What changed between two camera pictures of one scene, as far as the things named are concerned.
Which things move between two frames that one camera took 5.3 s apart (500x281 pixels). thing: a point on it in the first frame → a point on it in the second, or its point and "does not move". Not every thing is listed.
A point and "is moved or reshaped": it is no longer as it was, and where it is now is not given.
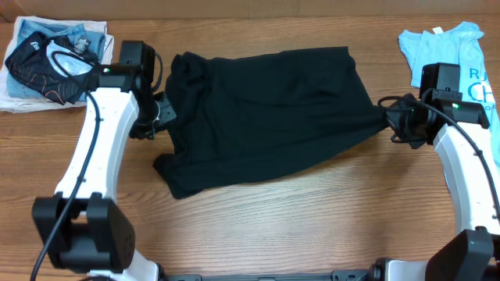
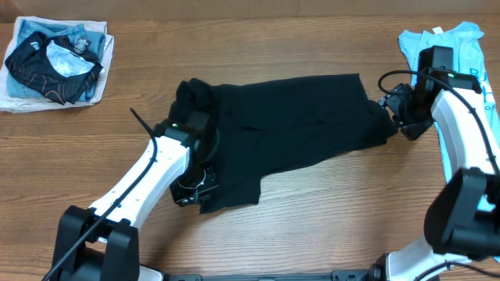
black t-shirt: [232, 111] is moved or reshaped
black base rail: [337, 275] does not move
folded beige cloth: [8, 102] does not move
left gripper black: [169, 113] → [184, 197]
